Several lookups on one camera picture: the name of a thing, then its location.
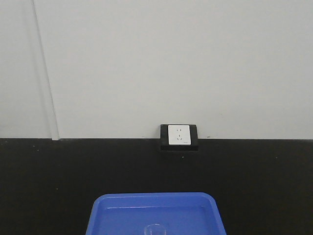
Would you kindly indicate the blue plastic tray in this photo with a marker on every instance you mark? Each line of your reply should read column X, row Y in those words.
column 180, row 213

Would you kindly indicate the black socket mounting box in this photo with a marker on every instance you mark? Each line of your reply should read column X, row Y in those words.
column 164, row 145

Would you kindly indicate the white wall power socket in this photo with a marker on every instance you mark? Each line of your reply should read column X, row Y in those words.
column 179, row 135

